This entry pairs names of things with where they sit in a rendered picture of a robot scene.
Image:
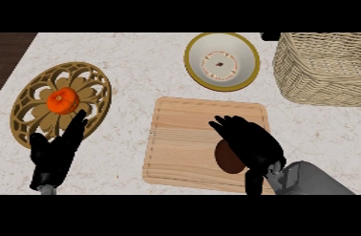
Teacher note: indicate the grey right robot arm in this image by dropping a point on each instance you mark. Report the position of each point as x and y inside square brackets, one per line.
[310, 180]

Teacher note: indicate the wicker basket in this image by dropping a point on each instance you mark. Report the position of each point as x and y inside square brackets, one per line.
[320, 68]

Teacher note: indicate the orange fruit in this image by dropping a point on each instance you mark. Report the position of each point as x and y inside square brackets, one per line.
[63, 100]

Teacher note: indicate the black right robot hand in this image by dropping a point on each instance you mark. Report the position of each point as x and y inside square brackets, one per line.
[256, 144]

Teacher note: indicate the white bowl with yellow rim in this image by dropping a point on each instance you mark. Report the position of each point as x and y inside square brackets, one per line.
[222, 62]

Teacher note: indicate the brown chocolate cupcake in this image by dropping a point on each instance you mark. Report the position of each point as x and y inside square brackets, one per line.
[228, 159]

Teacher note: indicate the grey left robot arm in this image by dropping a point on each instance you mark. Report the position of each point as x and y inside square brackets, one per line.
[48, 190]

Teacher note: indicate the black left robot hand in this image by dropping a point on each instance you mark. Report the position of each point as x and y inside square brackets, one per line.
[54, 154]

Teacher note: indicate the small black object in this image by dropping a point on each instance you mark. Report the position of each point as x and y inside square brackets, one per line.
[270, 36]

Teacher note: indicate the ornate golden round trivet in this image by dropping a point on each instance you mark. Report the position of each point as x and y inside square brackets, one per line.
[42, 115]

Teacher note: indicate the pale wooden cutting board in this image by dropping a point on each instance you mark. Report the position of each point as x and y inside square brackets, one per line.
[188, 144]

